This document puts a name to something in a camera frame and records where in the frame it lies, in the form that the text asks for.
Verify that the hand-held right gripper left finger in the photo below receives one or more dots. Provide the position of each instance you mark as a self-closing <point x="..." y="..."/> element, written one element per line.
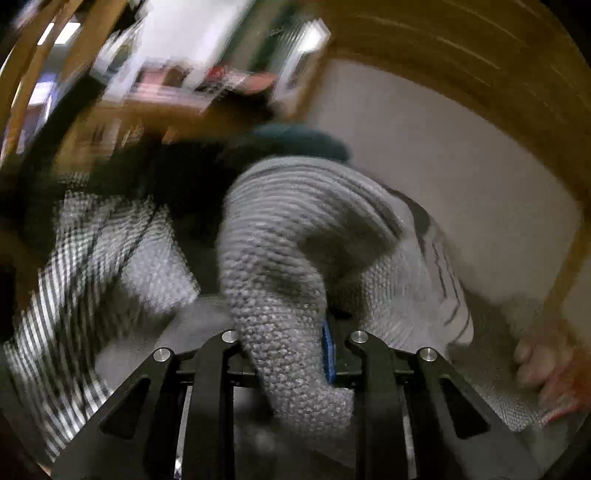
<point x="217" y="364"/>

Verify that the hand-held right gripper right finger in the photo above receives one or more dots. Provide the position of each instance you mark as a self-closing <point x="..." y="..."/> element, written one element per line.
<point x="328" y="350"/>

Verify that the grey knitted sweater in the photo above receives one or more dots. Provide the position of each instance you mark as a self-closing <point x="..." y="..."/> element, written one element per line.
<point x="277" y="258"/>

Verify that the white cloth with dark stripes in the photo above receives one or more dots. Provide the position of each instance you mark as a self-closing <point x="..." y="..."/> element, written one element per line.
<point x="443" y="281"/>

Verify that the black white checked cloth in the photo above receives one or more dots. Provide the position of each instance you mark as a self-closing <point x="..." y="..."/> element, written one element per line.
<point x="69" y="286"/>

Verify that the teal cloth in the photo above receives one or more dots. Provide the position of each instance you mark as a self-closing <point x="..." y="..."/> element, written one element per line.
<point x="300" y="138"/>

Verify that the pink plush bear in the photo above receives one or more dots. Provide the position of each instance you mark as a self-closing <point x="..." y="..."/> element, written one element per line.
<point x="549" y="364"/>

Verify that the cluttered wooden shelf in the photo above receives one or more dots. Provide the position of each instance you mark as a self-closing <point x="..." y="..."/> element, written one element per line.
<point x="184" y="87"/>

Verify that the wooden bed frame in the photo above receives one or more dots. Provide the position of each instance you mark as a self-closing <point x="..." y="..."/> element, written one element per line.
<point x="461" y="55"/>

